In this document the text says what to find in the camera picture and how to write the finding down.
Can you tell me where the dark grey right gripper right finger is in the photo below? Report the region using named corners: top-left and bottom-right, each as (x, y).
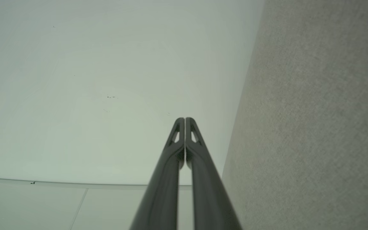
top-left (186, 117), bottom-right (242, 230)

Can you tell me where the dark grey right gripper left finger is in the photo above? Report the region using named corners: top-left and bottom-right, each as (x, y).
top-left (130, 117), bottom-right (185, 230)

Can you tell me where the white baseboard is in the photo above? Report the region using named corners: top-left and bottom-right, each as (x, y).
top-left (0, 178), bottom-right (193, 191)

